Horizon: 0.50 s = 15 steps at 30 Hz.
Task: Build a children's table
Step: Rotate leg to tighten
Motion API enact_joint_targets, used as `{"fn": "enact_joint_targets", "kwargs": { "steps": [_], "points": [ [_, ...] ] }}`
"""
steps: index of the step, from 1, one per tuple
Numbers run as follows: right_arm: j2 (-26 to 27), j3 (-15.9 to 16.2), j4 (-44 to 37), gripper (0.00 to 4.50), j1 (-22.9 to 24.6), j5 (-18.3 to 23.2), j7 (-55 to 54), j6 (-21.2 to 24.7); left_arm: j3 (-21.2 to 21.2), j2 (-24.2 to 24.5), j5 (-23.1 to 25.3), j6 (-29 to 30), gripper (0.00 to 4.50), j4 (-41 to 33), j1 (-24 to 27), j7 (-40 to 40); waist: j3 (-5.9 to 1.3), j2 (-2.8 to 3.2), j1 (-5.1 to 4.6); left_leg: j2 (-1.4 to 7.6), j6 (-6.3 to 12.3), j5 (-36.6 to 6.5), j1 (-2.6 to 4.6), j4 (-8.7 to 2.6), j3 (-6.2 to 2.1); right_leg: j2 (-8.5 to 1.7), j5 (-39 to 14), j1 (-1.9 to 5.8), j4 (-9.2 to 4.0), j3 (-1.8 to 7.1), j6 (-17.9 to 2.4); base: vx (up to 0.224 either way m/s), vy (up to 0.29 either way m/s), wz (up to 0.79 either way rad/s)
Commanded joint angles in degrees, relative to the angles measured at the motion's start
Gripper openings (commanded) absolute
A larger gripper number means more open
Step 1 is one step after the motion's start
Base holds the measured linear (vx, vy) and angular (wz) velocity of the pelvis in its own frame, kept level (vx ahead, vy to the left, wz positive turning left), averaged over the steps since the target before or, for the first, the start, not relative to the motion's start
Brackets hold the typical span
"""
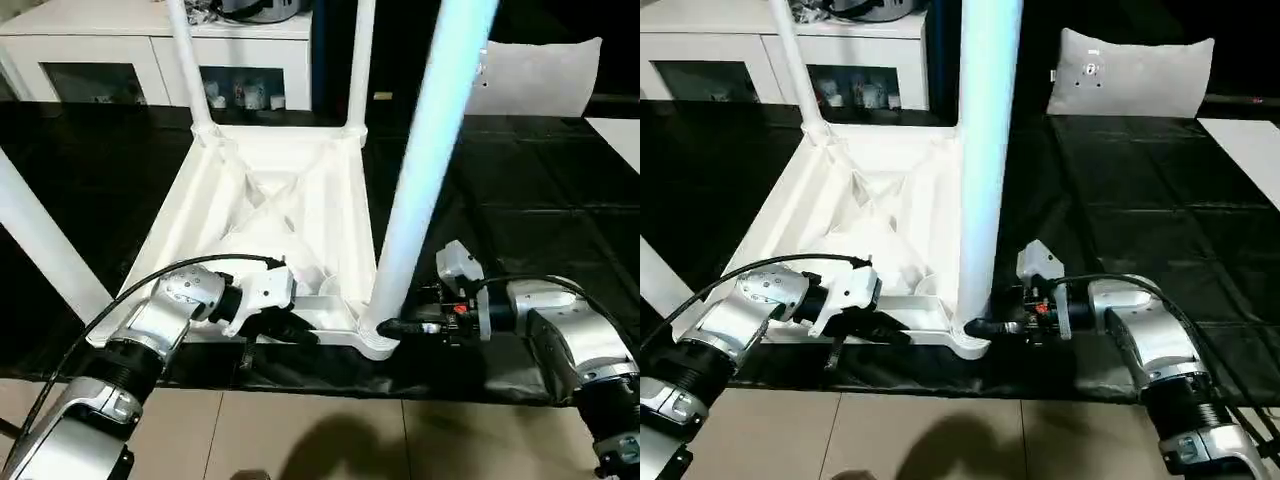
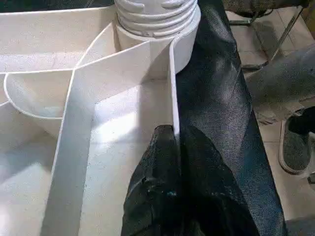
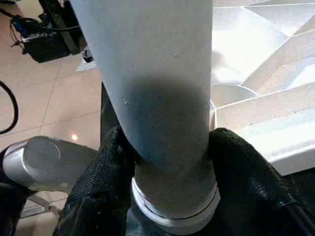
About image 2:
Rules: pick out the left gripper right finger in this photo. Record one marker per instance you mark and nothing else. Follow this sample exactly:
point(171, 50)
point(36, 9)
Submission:
point(211, 191)

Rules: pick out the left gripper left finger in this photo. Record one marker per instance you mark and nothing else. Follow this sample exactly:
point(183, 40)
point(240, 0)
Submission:
point(155, 191)

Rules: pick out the white plastic table top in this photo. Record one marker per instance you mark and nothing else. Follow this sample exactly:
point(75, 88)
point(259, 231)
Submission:
point(54, 108)

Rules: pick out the white plastic table leg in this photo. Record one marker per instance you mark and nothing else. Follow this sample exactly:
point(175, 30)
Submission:
point(156, 14)

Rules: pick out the black table mat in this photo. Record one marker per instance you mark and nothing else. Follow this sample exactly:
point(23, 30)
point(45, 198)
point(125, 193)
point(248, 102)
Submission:
point(216, 98)

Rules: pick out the grey slipper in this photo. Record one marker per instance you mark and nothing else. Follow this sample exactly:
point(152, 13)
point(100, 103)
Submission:
point(295, 145)

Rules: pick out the grey trouser leg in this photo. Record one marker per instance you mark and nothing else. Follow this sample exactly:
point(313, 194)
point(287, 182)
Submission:
point(285, 81)

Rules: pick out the metal chair frame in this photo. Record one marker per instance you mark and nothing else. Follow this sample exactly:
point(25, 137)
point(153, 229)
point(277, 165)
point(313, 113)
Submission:
point(283, 34)

